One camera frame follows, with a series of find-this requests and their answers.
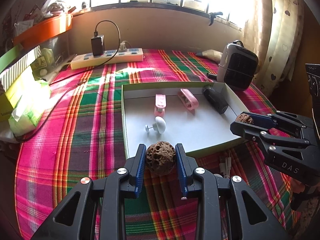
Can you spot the flat green lid box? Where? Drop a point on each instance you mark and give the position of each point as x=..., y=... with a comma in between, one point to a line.
x=10, y=55

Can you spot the grey portable fan heater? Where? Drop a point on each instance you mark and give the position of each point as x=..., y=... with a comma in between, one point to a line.
x=240, y=67

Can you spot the carved brown walnut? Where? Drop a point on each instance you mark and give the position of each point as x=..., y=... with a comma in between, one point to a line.
x=160, y=158
x=245, y=118

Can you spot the green white cardboard box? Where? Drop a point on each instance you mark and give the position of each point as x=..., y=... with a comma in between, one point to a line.
x=200, y=130

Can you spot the small green label box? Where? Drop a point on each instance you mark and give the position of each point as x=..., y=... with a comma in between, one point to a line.
x=42, y=62

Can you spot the cream power strip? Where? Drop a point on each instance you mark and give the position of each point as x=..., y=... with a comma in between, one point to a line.
x=82, y=61

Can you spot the white power plug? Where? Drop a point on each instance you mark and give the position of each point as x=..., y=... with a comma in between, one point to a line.
x=122, y=47

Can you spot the pile of assorted packets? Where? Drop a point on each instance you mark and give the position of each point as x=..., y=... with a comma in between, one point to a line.
x=50, y=7

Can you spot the small black object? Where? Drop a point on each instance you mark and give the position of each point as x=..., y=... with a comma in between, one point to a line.
x=211, y=75

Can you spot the pink oval clip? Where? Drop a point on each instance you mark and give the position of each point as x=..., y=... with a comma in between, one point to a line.
x=193, y=102

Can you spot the grey striped box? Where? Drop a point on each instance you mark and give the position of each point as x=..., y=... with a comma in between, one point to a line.
x=20, y=67

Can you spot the pink green plaid tablecloth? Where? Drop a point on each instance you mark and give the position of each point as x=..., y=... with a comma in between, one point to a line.
x=87, y=130

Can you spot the light pink clip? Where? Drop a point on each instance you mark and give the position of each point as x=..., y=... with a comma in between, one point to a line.
x=160, y=100

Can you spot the cream heart print curtain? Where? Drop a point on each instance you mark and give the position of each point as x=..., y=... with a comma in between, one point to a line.
x=280, y=30

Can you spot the black cylindrical device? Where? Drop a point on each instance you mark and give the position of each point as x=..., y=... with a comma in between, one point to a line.
x=215, y=100

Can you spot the beige cloth bundle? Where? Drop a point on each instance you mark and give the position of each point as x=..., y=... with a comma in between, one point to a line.
x=208, y=55

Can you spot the black window latch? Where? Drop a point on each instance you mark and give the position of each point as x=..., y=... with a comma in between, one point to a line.
x=212, y=17

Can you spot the white suction knob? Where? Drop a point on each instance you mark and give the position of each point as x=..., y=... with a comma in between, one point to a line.
x=160, y=123

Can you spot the yellow green box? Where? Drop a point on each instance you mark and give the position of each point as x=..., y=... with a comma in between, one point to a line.
x=6, y=100

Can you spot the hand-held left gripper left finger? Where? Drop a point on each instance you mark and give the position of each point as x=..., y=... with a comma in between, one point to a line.
x=140, y=170

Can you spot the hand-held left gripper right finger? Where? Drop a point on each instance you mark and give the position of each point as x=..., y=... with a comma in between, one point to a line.
x=181, y=170

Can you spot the black charger adapter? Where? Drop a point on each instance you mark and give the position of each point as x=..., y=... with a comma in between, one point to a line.
x=97, y=45

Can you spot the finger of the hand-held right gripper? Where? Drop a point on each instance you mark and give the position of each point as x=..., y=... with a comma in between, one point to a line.
x=265, y=122
x=247, y=132

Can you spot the pale green tissue pack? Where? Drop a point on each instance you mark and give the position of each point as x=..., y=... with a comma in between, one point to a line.
x=27, y=110

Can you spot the orange storage box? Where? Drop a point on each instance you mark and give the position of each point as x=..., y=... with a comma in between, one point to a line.
x=42, y=31

